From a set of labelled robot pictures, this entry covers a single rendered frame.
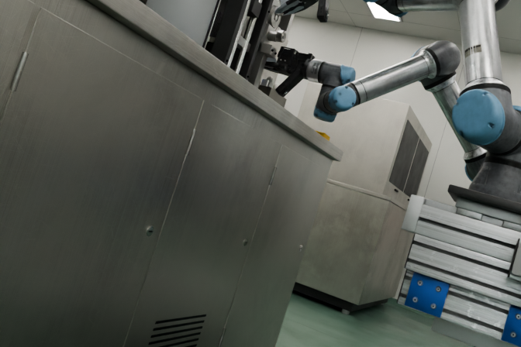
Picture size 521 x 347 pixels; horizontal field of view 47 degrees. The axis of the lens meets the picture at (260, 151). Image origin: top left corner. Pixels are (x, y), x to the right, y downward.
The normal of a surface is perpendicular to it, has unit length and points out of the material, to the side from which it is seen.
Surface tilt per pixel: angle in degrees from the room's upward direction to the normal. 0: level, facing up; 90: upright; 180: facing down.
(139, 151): 90
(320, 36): 90
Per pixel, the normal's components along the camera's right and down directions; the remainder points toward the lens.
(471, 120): -0.76, -0.15
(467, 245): -0.36, -0.18
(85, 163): 0.88, 0.25
